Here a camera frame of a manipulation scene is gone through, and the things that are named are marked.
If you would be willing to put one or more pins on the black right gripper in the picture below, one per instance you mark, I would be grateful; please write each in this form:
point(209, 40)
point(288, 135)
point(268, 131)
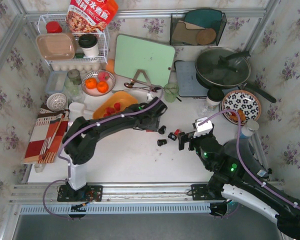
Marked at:
point(187, 139)

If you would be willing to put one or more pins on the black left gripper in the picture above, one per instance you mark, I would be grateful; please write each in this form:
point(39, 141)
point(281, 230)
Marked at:
point(154, 123)

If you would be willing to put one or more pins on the black capsule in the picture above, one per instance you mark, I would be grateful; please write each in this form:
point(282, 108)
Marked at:
point(162, 130)
point(161, 142)

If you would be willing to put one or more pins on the orange storage basket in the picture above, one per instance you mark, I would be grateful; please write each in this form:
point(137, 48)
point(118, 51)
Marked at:
point(125, 100)

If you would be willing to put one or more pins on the grey blue cloth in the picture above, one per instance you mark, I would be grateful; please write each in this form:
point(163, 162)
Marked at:
point(247, 154)

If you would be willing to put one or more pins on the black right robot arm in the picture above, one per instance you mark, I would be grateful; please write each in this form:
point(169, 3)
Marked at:
point(238, 176)

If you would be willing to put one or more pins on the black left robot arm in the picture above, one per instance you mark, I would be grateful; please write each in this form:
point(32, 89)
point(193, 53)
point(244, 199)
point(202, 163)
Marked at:
point(79, 143)

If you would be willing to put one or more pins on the coffee cup black lid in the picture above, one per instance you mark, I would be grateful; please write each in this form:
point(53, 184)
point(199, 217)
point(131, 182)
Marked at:
point(214, 96)

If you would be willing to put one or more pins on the clear storage box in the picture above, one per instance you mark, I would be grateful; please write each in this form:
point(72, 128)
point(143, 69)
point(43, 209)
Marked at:
point(55, 83)

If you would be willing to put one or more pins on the black capsule numbered four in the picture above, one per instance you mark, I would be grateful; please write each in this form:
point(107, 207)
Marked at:
point(172, 136)

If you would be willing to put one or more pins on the clear plastic cup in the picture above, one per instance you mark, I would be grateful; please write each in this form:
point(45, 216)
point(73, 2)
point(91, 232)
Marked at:
point(203, 109)

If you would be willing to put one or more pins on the green glass cup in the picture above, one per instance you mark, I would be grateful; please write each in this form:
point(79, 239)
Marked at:
point(171, 91)

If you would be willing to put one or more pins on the copper spoon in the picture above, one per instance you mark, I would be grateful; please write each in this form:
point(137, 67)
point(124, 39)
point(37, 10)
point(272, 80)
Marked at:
point(131, 86)

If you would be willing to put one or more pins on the grey induction cooker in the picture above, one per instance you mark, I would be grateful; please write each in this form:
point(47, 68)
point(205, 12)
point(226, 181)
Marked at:
point(186, 76)

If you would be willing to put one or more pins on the fried food pieces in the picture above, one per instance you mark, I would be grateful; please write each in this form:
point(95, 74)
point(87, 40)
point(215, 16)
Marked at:
point(235, 118)

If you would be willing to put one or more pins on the orange right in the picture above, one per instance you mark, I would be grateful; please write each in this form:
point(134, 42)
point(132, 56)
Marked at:
point(102, 87)

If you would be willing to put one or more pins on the orange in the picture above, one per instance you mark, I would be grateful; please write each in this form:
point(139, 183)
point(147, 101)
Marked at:
point(102, 87)
point(91, 83)

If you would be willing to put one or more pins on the peach in bowl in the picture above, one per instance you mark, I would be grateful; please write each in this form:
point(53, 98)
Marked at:
point(103, 76)

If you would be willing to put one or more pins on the orange sponge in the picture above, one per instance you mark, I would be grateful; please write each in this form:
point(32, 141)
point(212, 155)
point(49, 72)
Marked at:
point(110, 66)

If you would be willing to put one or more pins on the water bottle silver cap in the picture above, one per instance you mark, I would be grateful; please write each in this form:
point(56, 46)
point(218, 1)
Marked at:
point(249, 128)

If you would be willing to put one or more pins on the green cutting board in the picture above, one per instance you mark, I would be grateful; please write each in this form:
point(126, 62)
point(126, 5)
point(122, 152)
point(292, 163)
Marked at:
point(135, 53)

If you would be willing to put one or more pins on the orange left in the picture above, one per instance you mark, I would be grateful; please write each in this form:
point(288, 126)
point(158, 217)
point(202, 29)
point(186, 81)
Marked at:
point(91, 83)

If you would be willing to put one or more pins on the flower patterned plate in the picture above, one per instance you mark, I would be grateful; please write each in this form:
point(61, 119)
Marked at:
point(244, 103)

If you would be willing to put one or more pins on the fruit bowl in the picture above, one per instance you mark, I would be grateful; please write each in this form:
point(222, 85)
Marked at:
point(94, 92)

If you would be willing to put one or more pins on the black frying pan with lid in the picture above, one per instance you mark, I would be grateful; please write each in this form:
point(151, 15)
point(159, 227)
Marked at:
point(226, 68)

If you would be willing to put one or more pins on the grey glass jar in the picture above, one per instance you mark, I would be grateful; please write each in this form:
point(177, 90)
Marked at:
point(73, 83)

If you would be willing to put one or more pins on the egg tray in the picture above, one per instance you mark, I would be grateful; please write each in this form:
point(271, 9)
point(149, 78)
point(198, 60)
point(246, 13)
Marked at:
point(82, 67)

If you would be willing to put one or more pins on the striped cloth mat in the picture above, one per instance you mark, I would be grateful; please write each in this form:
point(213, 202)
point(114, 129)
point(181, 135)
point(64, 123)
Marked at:
point(47, 135)

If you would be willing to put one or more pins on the white cup black lid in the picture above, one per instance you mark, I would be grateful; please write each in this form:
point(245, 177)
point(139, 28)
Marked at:
point(89, 44)

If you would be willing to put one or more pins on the round cork coaster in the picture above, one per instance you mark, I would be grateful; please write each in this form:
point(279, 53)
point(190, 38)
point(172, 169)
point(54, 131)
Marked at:
point(206, 36)

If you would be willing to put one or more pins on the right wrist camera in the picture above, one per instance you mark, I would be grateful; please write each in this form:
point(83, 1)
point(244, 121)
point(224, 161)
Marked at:
point(202, 126)

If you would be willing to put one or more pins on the white wire rack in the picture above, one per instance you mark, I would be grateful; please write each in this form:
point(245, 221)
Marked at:
point(79, 57)

